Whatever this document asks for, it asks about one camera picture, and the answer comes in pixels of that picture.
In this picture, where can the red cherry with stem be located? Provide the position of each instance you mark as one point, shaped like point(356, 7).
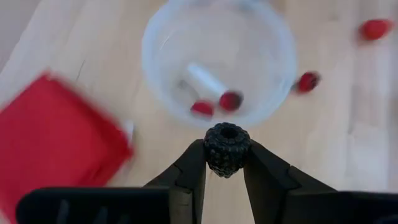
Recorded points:
point(202, 108)
point(230, 100)

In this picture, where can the blackberry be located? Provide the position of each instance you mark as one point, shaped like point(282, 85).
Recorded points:
point(227, 149)

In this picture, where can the red folded cloth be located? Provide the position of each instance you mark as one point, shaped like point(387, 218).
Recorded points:
point(53, 133)

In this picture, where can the dark cherry with stem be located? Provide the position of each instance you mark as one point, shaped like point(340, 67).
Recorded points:
point(308, 81)

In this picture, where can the clear plastic round container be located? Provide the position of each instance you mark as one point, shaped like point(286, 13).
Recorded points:
point(174, 77)

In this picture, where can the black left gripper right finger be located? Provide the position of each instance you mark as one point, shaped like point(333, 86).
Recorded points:
point(267, 186)

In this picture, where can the red raspberry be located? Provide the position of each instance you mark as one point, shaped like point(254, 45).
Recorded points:
point(374, 29)

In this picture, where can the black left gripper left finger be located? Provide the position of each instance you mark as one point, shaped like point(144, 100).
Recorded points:
point(186, 186)

